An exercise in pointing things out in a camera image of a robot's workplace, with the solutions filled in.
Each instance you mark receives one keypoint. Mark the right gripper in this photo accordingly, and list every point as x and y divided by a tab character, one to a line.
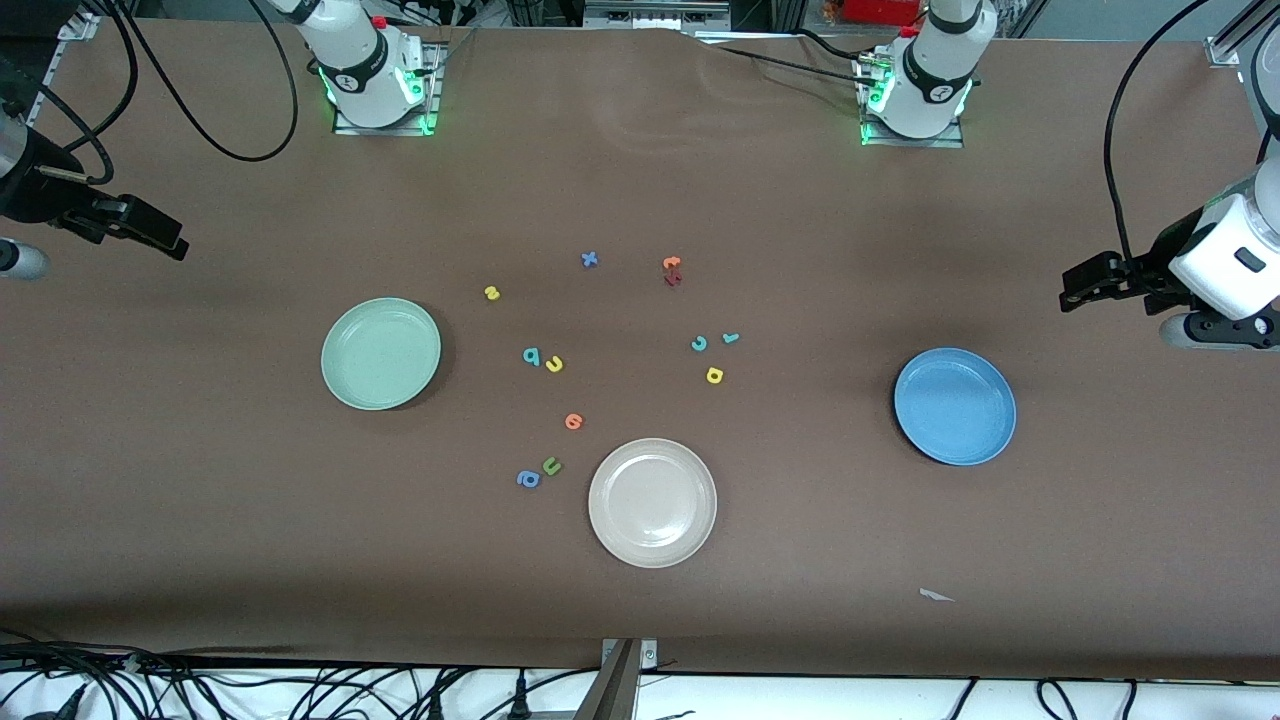
38	196

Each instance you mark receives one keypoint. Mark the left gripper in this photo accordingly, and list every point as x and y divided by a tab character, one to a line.
1152	272

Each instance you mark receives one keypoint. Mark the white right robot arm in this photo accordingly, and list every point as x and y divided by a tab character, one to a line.
355	60

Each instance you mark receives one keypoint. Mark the blue plate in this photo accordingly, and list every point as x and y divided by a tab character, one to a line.
955	405

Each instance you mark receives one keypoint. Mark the green plate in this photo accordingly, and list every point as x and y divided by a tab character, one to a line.
380	355

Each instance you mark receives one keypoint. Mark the white paper scrap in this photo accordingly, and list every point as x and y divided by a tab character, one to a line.
936	596

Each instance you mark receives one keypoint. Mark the red box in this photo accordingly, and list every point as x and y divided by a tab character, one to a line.
880	10

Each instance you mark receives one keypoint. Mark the blue foam letter a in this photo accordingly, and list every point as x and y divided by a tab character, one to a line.
528	479

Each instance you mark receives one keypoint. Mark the beige plate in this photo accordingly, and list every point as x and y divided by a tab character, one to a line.
652	503

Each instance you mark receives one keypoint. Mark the aluminium table edge rail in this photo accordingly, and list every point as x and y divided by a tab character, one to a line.
55	70

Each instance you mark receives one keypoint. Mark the aluminium corner bracket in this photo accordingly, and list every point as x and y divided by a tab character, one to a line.
78	27
1225	52

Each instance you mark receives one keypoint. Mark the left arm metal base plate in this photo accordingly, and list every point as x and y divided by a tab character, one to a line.
910	143

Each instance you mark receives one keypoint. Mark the aluminium frame block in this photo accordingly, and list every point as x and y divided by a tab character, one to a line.
650	15

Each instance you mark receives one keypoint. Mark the metal table bracket post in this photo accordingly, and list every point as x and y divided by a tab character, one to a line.
615	690

